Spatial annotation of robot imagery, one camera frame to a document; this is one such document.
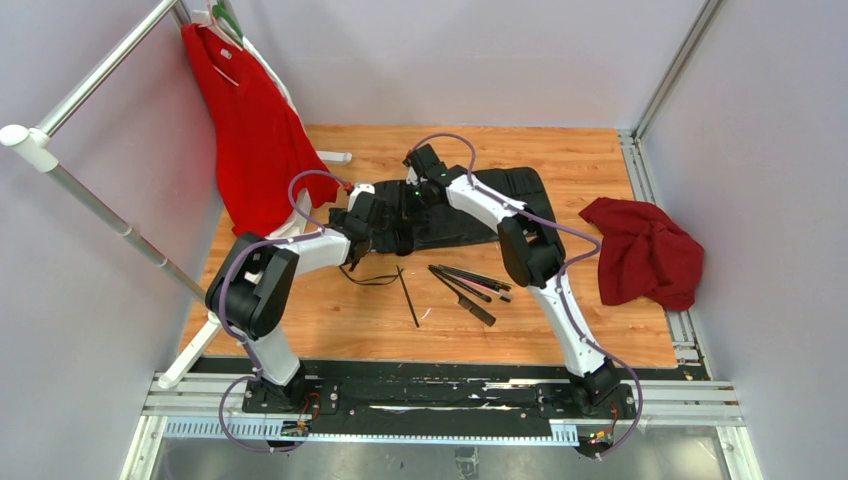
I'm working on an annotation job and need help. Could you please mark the pink handled makeup brush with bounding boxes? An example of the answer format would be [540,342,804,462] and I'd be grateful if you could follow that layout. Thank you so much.
[449,275,513,303]

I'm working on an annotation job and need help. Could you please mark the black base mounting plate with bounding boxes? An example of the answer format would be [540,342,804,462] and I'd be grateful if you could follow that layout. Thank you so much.
[241,360,642,438]

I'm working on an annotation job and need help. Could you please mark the black makeup brush roll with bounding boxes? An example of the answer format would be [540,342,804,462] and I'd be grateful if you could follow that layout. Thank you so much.
[371,167,555,254]

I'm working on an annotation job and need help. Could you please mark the red hanging shirt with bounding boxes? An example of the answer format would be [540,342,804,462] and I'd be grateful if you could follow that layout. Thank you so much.
[181,24,339,236]

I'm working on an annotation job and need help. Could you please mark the black comb brush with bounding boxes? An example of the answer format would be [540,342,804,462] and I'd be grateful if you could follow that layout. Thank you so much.
[428,267,496,327]

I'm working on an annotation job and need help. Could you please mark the metal clothes rack pole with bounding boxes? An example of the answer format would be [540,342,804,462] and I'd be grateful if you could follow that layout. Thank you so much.
[1,1,220,389]

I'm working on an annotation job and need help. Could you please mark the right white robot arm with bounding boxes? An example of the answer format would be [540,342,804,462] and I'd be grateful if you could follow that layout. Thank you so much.
[403,144,619,417]

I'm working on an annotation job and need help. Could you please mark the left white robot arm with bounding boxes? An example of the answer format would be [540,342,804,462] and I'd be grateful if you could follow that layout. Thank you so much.
[205,191,386,413]

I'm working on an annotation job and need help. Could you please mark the thin black liner brush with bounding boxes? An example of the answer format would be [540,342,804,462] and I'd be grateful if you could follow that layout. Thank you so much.
[396,265,420,329]

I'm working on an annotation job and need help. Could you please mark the black tie cord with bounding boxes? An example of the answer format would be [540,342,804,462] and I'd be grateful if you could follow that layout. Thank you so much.
[339,264,401,288]

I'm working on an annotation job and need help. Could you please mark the black angled brush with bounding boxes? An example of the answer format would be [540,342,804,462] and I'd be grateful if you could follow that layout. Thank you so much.
[436,265,512,291]

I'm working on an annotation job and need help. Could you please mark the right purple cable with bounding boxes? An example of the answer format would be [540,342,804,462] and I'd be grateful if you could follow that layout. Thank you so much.
[407,133,644,458]

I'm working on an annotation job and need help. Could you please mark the green white hangers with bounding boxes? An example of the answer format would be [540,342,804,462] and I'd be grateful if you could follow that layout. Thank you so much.
[189,1,244,50]

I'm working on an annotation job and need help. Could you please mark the aluminium frame post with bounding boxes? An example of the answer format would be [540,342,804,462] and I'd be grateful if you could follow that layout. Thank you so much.
[631,0,725,143]

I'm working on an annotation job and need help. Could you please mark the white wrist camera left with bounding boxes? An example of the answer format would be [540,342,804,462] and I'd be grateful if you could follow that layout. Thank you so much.
[344,182,375,206]

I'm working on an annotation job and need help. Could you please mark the dark red crumpled cloth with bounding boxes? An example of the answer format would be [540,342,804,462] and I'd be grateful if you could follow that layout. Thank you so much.
[579,197,705,311]

